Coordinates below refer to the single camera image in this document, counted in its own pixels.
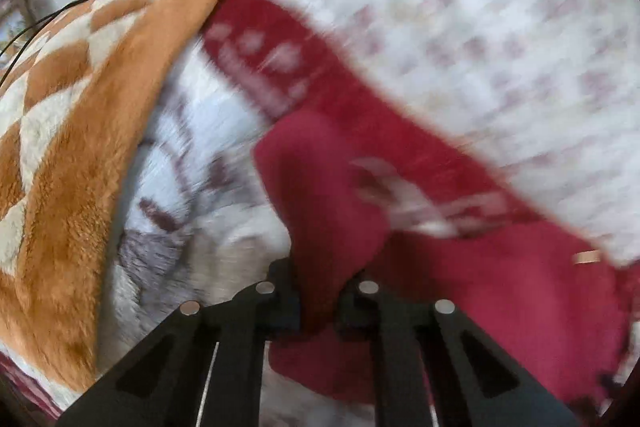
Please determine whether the dark red knit garment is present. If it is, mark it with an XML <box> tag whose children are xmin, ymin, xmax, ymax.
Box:
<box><xmin>254</xmin><ymin>112</ymin><xmax>639</xmax><ymax>403</ymax></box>

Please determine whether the orange checkered plush blanket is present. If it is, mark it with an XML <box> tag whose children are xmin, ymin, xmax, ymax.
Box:
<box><xmin>1</xmin><ymin>0</ymin><xmax>218</xmax><ymax>391</ymax></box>

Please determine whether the floral white quilt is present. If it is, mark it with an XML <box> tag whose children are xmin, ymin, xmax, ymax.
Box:
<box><xmin>277</xmin><ymin>0</ymin><xmax>639</xmax><ymax>265</ymax></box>

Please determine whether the black cable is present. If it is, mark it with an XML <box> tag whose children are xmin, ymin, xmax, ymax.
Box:
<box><xmin>0</xmin><ymin>0</ymin><xmax>101</xmax><ymax>88</ymax></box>

